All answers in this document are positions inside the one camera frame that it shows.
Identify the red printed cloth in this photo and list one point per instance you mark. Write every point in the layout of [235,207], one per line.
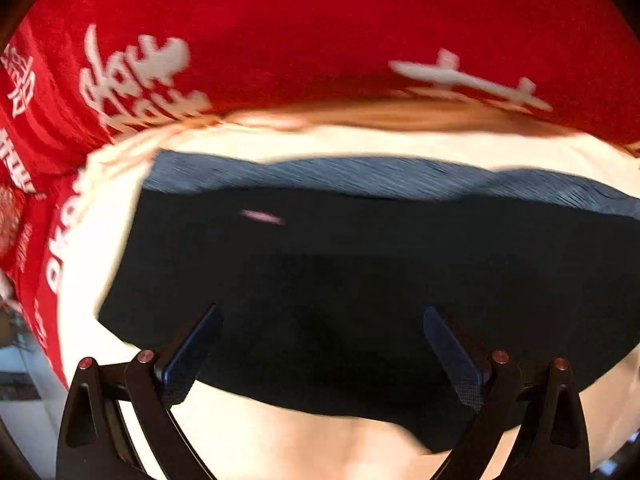
[300,35]

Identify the black pants with blue waistband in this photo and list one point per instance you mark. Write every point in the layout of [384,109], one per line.
[325,260]

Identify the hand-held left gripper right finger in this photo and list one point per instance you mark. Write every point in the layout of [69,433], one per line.
[452,355]

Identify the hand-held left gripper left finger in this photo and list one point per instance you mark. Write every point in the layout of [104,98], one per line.
[192,355]

